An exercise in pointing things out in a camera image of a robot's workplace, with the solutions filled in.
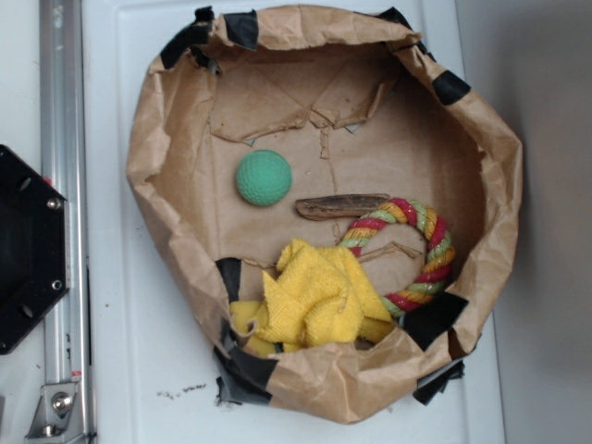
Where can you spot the yellow cloth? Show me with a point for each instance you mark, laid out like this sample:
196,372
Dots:
321,295

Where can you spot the brown wood chip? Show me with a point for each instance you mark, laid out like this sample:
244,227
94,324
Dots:
336,206

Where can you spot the green dimpled ball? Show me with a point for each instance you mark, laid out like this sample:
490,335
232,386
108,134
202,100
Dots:
263,177

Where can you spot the brown paper bag bin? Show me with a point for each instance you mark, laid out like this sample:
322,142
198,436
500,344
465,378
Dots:
356,105

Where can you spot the yellow sponge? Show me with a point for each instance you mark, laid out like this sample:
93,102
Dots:
242,320

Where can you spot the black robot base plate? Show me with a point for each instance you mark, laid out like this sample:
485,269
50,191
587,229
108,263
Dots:
33,249

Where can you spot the aluminium rail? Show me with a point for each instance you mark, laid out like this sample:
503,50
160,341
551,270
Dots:
67,339

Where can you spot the multicolour rope ring toy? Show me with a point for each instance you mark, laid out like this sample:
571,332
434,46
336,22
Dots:
439,257

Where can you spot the metal corner bracket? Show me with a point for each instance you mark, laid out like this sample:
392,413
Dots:
58,415

